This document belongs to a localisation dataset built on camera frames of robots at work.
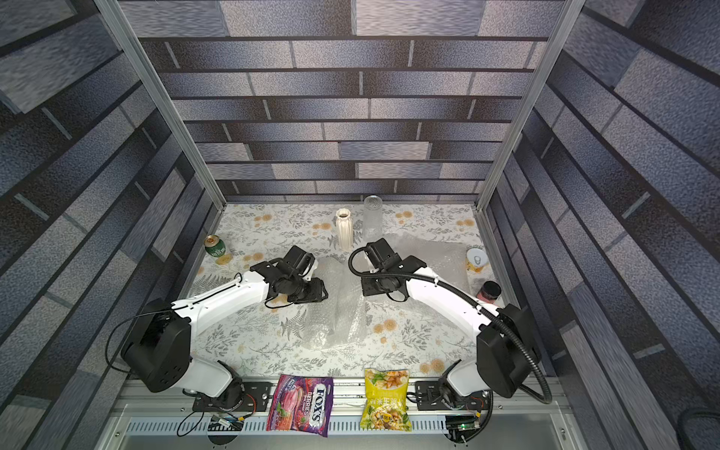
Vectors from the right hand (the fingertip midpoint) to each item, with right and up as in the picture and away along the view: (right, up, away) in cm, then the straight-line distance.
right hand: (366, 282), depth 84 cm
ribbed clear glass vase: (-8, -12, 0) cm, 14 cm away
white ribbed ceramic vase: (-8, +16, +11) cm, 21 cm away
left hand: (-13, -4, +1) cm, 14 cm away
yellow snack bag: (+5, -28, -14) cm, 31 cm away
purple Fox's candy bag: (-17, -29, -13) cm, 36 cm away
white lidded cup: (+39, +6, +12) cm, 41 cm away
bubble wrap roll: (-10, +1, +7) cm, 12 cm away
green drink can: (-53, +11, +10) cm, 55 cm away
